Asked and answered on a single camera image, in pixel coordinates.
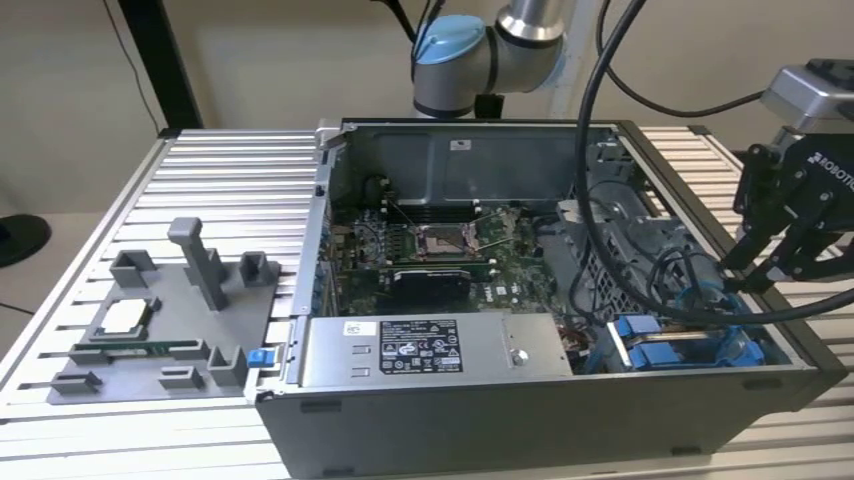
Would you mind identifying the green motherboard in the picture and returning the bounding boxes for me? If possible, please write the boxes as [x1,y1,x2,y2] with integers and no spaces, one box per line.
[326,199,569,321]

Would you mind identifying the hard disk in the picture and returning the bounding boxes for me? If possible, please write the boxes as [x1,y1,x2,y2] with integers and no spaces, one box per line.
[614,313,742,347]

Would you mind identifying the grey metal disk bay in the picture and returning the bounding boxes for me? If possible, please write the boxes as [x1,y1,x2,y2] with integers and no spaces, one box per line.
[538,194,733,326]

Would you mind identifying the silver power supply unit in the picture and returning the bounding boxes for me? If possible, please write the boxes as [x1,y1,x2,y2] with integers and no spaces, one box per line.
[298,313,576,390]

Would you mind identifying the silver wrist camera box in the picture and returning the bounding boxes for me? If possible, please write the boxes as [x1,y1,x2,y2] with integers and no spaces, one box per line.
[760,58,854,132]

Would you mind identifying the silver CPU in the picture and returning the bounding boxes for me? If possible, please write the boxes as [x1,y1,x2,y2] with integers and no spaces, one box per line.
[93,301,150,335]

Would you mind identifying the black round base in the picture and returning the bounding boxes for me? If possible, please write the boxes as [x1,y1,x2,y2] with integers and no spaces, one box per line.
[0,213,54,268]

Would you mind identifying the green RAM stick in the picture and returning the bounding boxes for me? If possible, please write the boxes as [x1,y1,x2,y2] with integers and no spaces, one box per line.
[74,341,202,357]

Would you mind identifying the black background cables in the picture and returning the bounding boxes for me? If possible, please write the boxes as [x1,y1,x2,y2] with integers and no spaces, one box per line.
[379,0,448,47]

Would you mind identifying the grey parts rack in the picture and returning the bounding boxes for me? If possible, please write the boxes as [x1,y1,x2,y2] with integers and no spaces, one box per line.
[45,217,299,405]

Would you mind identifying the black upright post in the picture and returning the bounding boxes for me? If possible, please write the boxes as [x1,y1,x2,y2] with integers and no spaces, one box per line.
[119,0,205,130]

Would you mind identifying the black graphics card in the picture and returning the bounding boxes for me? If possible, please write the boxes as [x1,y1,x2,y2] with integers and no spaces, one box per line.
[389,267,472,314]

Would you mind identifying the CPU socket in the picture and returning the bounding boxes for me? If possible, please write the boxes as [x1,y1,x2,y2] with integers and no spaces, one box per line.
[410,222,482,261]

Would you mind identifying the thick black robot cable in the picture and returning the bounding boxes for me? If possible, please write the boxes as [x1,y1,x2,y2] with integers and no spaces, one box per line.
[573,0,854,327]

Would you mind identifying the black disk wire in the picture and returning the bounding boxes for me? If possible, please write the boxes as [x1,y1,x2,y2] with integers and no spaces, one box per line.
[646,248,729,322]

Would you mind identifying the black open PC case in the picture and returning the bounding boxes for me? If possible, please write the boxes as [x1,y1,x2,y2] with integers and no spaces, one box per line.
[255,117,850,476]

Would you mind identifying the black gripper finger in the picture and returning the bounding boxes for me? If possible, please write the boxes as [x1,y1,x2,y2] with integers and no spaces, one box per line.
[744,227,854,295]
[717,143,797,282]

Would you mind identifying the metal socket cover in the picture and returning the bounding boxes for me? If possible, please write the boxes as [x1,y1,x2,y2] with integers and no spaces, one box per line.
[470,209,522,251]

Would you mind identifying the thin black camera cable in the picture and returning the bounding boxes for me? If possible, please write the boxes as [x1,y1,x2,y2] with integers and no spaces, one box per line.
[597,0,768,120]

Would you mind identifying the blue disk carrier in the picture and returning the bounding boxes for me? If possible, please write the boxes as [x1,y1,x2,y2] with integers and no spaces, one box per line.
[630,344,684,372]

